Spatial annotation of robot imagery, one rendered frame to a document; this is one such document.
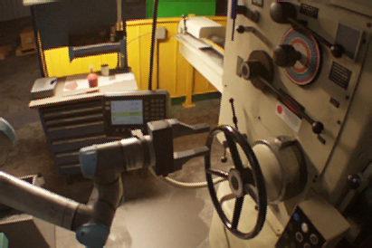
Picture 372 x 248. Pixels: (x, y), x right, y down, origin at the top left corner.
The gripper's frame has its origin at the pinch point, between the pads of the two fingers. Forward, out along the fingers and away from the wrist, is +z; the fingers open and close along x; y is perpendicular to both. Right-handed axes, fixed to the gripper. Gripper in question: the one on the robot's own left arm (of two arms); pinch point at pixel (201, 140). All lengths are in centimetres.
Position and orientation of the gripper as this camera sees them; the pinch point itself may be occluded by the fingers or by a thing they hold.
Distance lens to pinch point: 71.3
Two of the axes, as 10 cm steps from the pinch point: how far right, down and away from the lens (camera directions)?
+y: 3.5, 3.7, -8.6
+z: 9.3, -1.7, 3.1
